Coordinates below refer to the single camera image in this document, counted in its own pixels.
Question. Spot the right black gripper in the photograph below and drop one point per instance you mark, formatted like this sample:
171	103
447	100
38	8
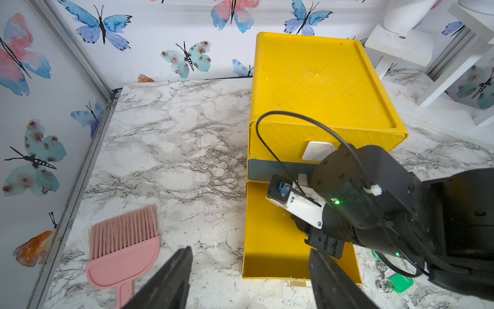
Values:
359	194

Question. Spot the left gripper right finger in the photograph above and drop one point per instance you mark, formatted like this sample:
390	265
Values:
332	287

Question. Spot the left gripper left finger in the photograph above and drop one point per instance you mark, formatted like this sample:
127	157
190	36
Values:
169	287

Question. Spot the green tag key bunch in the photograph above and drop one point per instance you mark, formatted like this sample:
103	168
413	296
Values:
394	283

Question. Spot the yellow bottom drawer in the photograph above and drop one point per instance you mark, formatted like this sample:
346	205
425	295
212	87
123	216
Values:
274	248

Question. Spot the teal drawer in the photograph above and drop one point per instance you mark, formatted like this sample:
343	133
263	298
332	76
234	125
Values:
263	170

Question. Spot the yellow plastic drawer cabinet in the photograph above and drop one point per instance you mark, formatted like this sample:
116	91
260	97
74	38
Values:
315	89

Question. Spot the white tiered step shelf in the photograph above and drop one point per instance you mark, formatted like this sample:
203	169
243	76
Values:
417	47

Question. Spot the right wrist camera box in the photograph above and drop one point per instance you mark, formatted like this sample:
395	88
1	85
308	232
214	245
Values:
304	204

